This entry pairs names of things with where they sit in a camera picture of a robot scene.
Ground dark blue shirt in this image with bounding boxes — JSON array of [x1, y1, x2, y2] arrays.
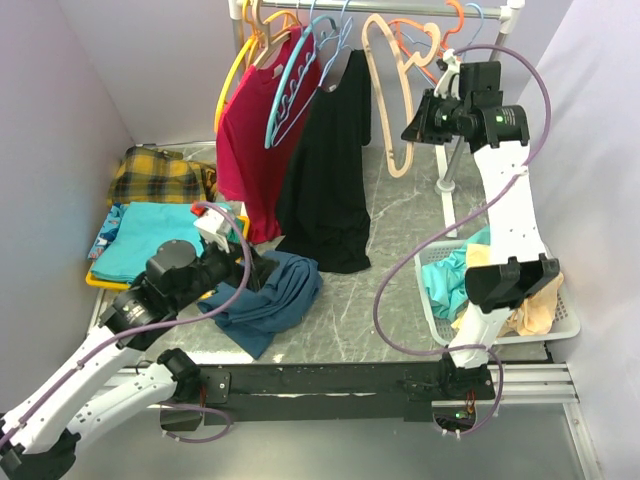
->
[[213, 250, 323, 360]]

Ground yellow plastic hanger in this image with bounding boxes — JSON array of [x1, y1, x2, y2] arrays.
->
[[213, 1, 301, 132]]

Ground white perforated plastic basket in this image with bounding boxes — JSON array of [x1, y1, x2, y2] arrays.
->
[[413, 240, 581, 346]]

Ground magenta pink shirt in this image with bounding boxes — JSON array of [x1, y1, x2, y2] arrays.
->
[[216, 27, 320, 244]]

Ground green printed garment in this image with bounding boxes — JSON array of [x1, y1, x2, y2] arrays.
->
[[227, 215, 250, 243]]

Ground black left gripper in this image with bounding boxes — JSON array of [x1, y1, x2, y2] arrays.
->
[[170, 230, 279, 311]]

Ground turquoise t shirt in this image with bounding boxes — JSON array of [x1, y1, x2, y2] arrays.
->
[[421, 226, 491, 323]]

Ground black shirt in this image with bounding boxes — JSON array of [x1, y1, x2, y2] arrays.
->
[[276, 50, 371, 274]]

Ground pale blue wire hanger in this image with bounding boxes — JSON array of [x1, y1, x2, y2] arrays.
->
[[269, 0, 354, 149]]

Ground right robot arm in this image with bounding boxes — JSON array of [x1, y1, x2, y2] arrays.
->
[[402, 58, 560, 399]]

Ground blue patterned cloth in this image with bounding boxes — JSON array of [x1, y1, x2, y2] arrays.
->
[[88, 203, 127, 261]]

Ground white clothes rack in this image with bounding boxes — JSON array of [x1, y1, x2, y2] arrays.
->
[[227, 0, 526, 239]]

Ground yellow plaid shirt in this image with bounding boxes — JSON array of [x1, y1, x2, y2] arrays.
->
[[107, 146, 217, 206]]

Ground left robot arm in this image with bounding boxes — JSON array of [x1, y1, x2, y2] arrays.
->
[[1, 240, 278, 479]]

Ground cream beige shirt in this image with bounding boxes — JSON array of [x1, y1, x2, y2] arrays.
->
[[465, 243, 564, 338]]

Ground wooden hanger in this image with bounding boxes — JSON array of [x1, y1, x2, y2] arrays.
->
[[360, 13, 442, 179]]

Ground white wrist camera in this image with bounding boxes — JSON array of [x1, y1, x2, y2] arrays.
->
[[434, 49, 462, 100], [191, 203, 235, 253]]

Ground folded turquoise cloth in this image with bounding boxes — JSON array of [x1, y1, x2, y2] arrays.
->
[[91, 202, 203, 284]]

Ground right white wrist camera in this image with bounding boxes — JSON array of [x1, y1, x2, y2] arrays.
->
[[434, 49, 462, 100]]

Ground yellow plastic tray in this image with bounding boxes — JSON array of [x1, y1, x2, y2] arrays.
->
[[85, 215, 250, 291]]

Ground black base bar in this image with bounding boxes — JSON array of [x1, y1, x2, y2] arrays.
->
[[170, 359, 501, 425]]

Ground beige hanger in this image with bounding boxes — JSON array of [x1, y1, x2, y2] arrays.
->
[[251, 0, 299, 69]]

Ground light blue wavy hanger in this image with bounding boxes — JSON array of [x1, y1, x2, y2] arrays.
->
[[264, 15, 338, 149]]

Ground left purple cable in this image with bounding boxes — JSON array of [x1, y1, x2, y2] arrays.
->
[[0, 202, 254, 451]]

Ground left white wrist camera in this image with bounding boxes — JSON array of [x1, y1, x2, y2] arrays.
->
[[191, 203, 235, 253]]

